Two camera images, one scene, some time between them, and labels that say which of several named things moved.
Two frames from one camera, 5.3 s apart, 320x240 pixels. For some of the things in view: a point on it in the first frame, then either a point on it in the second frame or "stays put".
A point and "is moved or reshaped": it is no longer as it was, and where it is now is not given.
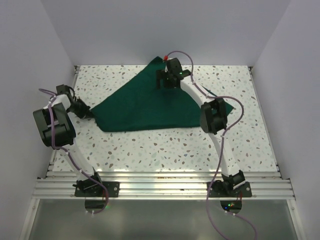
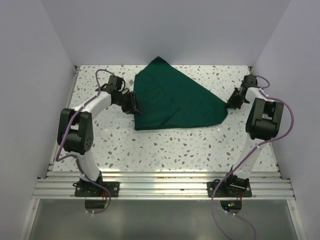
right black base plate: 225,189 stays put
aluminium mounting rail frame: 60,185 stays put
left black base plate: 91,189 stays put
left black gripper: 86,113 → 133,107
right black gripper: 162,74 → 231,103
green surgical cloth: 137,103 is moved or reshaped
